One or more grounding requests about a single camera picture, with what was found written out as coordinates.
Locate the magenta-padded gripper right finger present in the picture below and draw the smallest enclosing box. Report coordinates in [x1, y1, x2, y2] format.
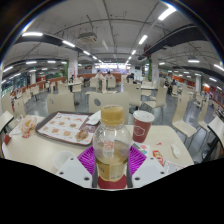
[126, 145, 168, 190]

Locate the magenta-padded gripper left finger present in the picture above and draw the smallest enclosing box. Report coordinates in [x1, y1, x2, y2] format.
[55, 145, 99, 190]

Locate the small white cup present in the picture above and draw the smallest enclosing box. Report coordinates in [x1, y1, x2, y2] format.
[52, 150, 78, 171]

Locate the red sauce packet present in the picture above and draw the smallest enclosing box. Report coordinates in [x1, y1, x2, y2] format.
[151, 149, 165, 167]

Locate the printed paper card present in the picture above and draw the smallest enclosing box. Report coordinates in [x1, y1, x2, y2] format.
[132, 141, 151, 158]

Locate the printed paper receipt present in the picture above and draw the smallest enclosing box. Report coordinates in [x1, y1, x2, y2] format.
[163, 160, 185, 175]

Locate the crumpled white tissue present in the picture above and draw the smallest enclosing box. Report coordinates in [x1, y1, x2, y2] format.
[170, 142, 182, 160]

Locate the fried food piece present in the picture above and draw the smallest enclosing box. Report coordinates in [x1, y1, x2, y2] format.
[74, 129, 90, 143]

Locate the red paper cup white lid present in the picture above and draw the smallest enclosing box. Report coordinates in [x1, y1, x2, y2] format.
[132, 110, 156, 144]

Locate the clear bottle with yellow cap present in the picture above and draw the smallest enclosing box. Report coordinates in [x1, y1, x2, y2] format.
[92, 104, 133, 188]

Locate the printed paper tray liner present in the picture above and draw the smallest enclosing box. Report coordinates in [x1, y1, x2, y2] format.
[39, 112, 96, 145]

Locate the brown food tray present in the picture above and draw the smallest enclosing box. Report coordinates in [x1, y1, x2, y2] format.
[35, 110, 102, 147]

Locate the white paper napkin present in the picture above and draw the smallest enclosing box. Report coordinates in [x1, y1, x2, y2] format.
[85, 110, 102, 126]

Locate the beige chair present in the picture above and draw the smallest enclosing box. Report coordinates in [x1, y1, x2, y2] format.
[141, 86, 168, 115]
[45, 92, 77, 115]
[171, 99, 199, 150]
[87, 91, 131, 125]

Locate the crumpled food wrapper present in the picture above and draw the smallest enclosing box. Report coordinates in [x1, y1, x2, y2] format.
[17, 114, 38, 139]

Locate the group of beige chairs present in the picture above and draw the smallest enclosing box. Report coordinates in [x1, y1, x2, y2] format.
[1, 75, 224, 148]

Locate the person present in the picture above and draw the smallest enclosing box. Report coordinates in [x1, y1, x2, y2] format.
[105, 70, 116, 81]
[163, 76, 174, 96]
[94, 69, 105, 81]
[125, 72, 136, 84]

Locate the ceiling air unit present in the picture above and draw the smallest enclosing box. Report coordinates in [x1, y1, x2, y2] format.
[77, 31, 99, 45]

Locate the group of ceiling lights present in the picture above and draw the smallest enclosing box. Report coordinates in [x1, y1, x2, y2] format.
[1, 4, 224, 92]

